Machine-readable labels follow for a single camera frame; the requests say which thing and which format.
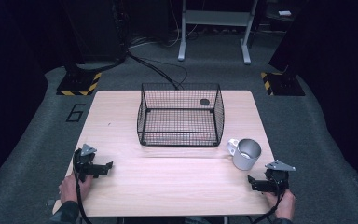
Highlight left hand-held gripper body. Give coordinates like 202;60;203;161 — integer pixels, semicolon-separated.
73;143;104;183

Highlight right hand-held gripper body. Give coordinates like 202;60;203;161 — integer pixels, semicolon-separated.
262;160;296;194

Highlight silver metal cup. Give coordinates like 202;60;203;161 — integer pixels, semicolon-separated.
227;138;263;172

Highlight black wire basket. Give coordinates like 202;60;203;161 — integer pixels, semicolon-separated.
136;82;226;147

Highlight person's right hand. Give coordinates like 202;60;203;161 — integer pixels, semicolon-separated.
264;188;296;221

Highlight person's left hand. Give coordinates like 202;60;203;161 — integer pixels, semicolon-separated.
58;172;94;205

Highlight black base with hazard tape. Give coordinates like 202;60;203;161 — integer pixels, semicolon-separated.
259;70;306;97
56;63;103;97

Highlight dark curtain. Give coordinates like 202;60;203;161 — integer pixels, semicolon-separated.
268;0;358;206
0;0;76;194

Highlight black cabinet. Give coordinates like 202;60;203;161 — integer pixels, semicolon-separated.
59;0;129;63

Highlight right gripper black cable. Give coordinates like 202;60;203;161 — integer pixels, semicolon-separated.
251;181;287;224

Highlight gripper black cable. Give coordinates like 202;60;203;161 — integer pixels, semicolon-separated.
72;148;93;224
251;181;287;224

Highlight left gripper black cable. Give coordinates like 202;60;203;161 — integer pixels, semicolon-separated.
72;148;93;224

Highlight black floor cables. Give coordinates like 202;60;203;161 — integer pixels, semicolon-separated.
126;36;189;91

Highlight white metal desk frame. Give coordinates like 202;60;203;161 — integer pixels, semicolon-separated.
177;0;259;65

